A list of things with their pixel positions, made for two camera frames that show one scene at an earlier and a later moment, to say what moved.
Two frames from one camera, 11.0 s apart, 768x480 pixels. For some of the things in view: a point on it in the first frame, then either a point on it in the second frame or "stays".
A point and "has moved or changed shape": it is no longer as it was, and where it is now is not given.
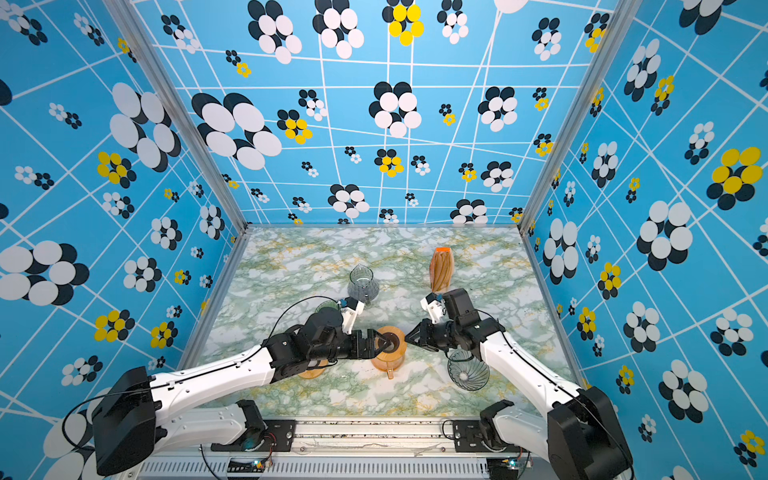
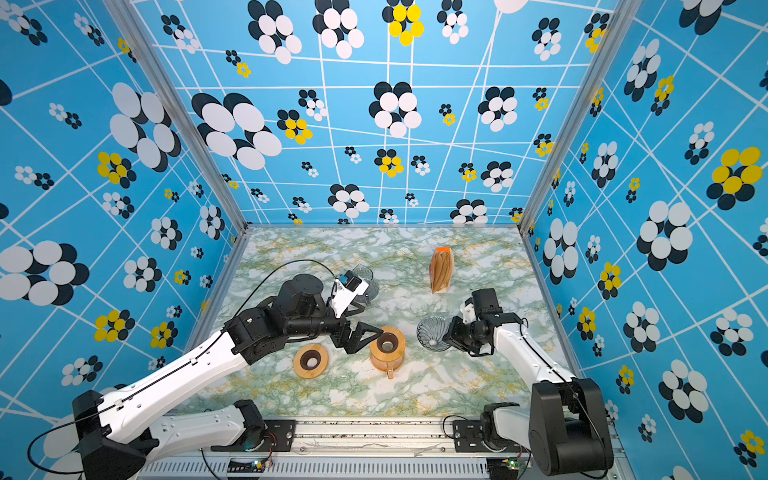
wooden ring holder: x=398 y=345 stays
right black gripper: x=424 y=329 stays
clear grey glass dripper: x=466 y=371 has moved or changed shape
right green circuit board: x=503 y=466 stays
